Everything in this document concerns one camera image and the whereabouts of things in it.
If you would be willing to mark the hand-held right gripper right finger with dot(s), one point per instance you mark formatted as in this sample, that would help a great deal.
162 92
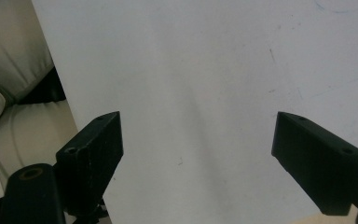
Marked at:
317 161

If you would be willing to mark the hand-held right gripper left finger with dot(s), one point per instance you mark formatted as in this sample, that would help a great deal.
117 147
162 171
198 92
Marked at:
90 155

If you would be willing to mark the cream leather sofa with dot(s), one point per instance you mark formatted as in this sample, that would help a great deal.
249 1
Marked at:
12 93

